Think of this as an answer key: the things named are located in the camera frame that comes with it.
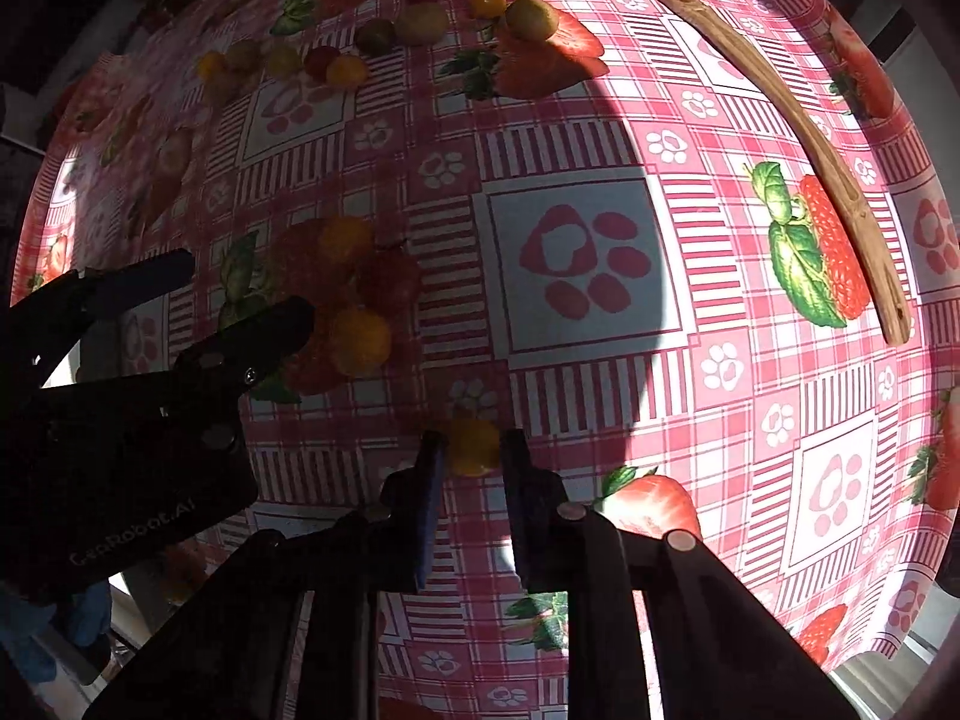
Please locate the dark green cherry tomato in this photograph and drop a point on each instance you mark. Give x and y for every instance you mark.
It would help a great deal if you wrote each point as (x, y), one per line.
(375, 36)

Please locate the green yellow cherry tomato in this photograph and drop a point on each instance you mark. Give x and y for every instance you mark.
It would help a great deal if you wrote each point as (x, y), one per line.
(531, 18)
(244, 54)

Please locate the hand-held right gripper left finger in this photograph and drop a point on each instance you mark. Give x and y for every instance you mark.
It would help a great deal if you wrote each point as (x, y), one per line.
(427, 517)

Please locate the curved wooden strip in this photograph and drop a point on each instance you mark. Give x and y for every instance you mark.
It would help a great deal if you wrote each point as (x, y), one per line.
(814, 142)

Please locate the pink plaid strawberry print tablecloth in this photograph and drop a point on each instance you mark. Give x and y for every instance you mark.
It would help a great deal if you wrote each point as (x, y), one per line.
(735, 300)

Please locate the person's left hand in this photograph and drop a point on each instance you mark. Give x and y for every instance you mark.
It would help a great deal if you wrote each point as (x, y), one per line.
(75, 619)

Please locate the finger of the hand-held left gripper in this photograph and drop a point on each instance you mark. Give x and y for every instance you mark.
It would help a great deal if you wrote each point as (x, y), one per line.
(127, 277)
(255, 337)

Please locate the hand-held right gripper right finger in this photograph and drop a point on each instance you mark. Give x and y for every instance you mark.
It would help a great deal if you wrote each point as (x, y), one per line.
(519, 525)

